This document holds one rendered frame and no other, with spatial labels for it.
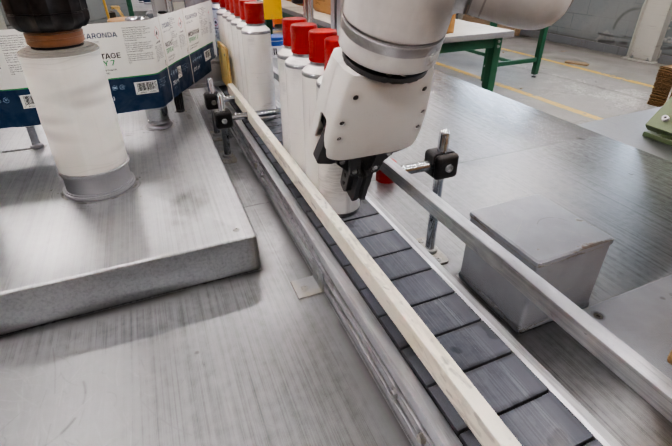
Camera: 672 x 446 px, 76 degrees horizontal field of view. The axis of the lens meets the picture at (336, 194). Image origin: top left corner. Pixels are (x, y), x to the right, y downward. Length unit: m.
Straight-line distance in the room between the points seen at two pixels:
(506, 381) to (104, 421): 0.32
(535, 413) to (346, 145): 0.26
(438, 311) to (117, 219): 0.39
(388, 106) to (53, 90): 0.38
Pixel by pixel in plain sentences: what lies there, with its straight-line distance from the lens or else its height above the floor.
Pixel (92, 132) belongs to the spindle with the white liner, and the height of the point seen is 0.97.
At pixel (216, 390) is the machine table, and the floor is 0.83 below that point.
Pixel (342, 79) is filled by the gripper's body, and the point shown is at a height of 1.07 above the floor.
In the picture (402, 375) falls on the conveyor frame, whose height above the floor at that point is 0.88.
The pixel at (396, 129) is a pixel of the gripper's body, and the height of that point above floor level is 1.02.
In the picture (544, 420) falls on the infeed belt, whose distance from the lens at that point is 0.37.
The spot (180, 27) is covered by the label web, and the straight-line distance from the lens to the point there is 0.94.
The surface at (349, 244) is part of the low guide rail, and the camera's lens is 0.42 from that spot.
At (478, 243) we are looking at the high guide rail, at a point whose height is 0.96.
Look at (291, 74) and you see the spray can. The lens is 0.56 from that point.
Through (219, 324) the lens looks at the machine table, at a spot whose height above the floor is 0.83.
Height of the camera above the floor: 1.17
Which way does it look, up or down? 30 degrees down
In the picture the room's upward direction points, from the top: straight up
